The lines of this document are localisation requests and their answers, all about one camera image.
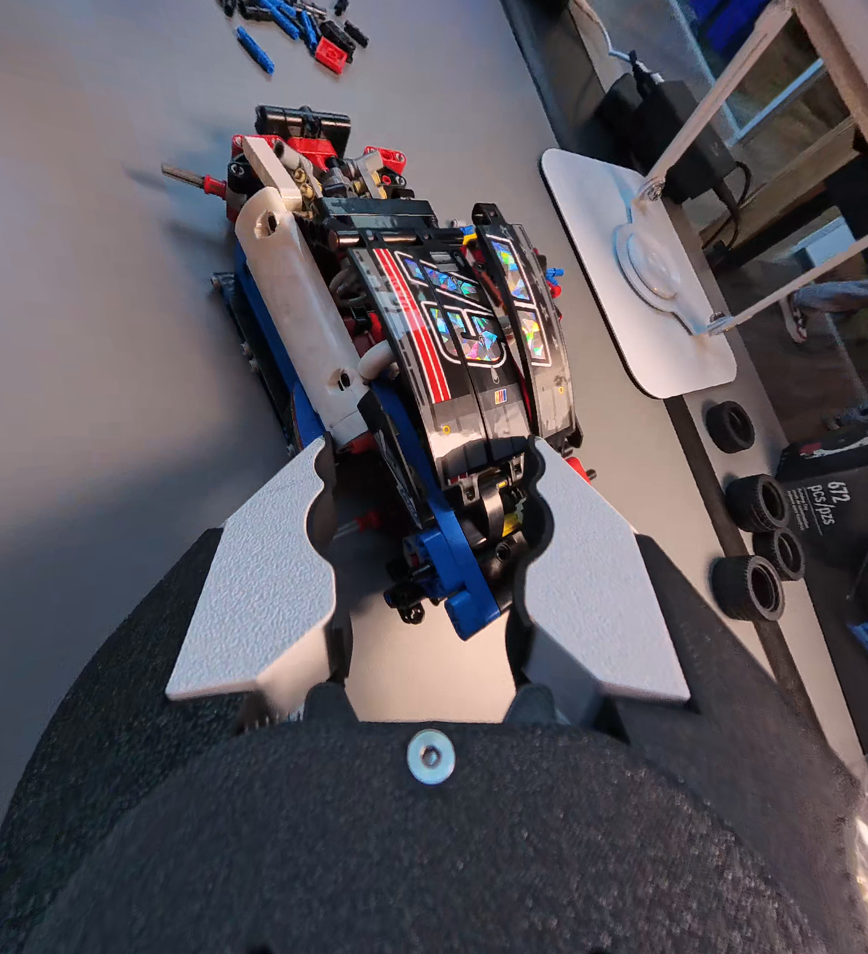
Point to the pile of loose lego pieces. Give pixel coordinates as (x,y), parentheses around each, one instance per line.
(307,30)

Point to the black lego tire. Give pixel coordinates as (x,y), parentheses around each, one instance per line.
(730,427)
(758,503)
(780,554)
(747,589)

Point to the lego race car model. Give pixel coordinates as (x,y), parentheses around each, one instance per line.
(441,335)

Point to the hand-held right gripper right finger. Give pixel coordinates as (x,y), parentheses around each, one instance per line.
(598,604)

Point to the small black power adapter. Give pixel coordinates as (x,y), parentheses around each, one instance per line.
(624,108)

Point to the black lego set box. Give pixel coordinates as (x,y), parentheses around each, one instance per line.
(851,522)

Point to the white book stand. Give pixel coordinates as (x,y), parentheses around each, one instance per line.
(612,223)

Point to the black power brick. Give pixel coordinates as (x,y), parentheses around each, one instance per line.
(687,141)

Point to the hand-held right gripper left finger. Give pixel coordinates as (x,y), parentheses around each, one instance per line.
(262,596)

